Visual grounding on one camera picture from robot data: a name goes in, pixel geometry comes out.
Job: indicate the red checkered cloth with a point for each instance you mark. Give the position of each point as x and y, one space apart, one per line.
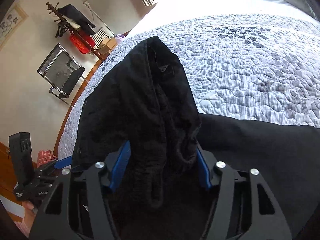
45 157

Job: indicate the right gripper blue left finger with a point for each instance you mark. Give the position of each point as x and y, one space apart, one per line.
119 166

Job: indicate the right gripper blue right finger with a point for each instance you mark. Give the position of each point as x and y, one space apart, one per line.
203 171

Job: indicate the grey quilted bedspread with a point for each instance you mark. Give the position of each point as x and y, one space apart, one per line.
252 67

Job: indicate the black padded pants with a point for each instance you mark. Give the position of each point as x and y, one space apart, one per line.
265 177

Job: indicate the person's left hand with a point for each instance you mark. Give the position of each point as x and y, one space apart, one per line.
29 207

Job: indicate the red bag on rack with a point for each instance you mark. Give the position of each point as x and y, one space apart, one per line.
79 44

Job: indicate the wooden coat rack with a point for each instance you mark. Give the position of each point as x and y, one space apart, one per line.
75 32

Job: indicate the black jacket on rack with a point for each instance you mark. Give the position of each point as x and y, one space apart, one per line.
71 12

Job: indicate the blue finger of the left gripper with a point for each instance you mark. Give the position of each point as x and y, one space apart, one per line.
60 164

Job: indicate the white wire rack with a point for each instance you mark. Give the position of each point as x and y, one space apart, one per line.
99 36

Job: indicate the framed wall picture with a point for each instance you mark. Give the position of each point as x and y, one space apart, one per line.
11 21

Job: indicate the stacked cardboard boxes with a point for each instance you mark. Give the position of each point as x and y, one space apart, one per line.
107 45

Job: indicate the black mesh office chair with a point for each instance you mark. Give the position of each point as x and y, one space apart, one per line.
62 72

